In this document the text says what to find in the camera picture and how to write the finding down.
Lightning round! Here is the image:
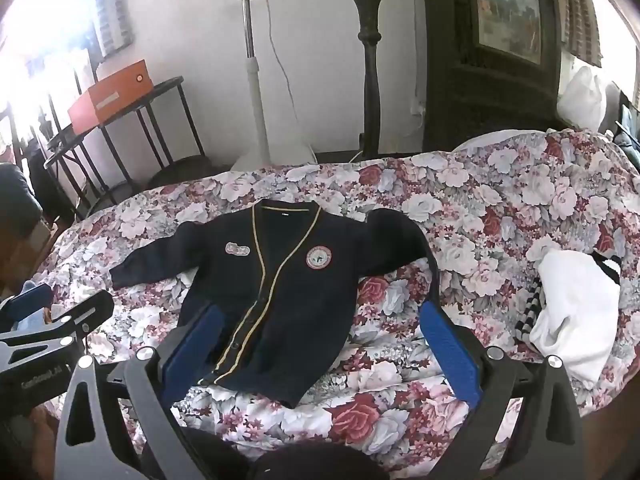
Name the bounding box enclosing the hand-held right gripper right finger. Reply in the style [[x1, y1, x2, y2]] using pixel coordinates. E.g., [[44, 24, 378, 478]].
[[419, 300, 586, 480]]

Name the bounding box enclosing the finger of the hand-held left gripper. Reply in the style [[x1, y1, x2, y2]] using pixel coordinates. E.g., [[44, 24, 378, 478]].
[[0, 282, 55, 333], [0, 290, 116, 362]]

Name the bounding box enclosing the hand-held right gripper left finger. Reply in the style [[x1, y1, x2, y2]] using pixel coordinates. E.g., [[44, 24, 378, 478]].
[[54, 302, 226, 480]]

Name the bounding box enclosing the navy blue cardigan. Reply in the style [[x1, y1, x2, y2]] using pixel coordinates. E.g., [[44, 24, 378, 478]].
[[109, 199, 443, 408]]

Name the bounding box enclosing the black white striped garment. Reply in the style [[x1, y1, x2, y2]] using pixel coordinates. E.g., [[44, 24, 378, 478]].
[[515, 252, 623, 346]]

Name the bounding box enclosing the black leather chair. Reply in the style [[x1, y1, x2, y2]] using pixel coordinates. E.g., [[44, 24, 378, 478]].
[[0, 162, 46, 241]]

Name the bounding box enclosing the floral blanket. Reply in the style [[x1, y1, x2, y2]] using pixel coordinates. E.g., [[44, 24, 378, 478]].
[[30, 130, 640, 476]]

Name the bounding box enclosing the low black round table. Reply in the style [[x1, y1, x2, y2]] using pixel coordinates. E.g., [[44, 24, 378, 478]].
[[44, 125, 146, 221]]

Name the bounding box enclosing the orange box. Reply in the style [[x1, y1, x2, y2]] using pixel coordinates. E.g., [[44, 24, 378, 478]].
[[67, 59, 153, 133]]

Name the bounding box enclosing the tall black round table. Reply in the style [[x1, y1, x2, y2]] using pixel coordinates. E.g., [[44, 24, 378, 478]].
[[92, 76, 221, 188]]

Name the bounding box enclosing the white fan stand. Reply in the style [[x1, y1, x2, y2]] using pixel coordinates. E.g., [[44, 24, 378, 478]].
[[231, 0, 318, 171]]

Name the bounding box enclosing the dark wooden cabinet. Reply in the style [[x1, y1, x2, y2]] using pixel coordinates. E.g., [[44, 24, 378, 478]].
[[420, 0, 576, 153]]

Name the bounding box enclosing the dark metal floor lamp stand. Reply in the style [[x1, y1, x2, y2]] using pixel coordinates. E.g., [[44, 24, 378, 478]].
[[352, 0, 383, 158]]

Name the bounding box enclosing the white plastic bag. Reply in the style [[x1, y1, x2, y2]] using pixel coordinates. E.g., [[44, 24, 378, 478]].
[[557, 66, 608, 133]]

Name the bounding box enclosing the patterned window curtain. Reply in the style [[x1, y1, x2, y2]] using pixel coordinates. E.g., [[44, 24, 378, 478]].
[[557, 0, 603, 68], [87, 0, 136, 58]]

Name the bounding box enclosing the framed painting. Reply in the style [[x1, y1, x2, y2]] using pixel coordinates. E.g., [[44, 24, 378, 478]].
[[472, 0, 543, 63]]

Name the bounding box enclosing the white fan cable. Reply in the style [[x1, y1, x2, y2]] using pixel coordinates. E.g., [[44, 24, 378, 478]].
[[262, 0, 303, 126]]

